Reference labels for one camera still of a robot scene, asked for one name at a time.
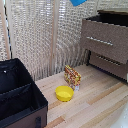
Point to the blue plastic bowl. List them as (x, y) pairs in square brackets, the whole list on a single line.
[(78, 2)]

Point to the yellow plastic bowl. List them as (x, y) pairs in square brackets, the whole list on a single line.
[(64, 93)]

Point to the dark brown drawer cabinet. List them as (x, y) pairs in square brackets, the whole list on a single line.
[(113, 12)]

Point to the red yellow snack box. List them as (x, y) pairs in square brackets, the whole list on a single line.
[(72, 77)]

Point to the beige woven folding screen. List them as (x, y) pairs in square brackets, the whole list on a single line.
[(30, 36)]

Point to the black fabric storage box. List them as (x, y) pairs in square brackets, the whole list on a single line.
[(16, 96)]

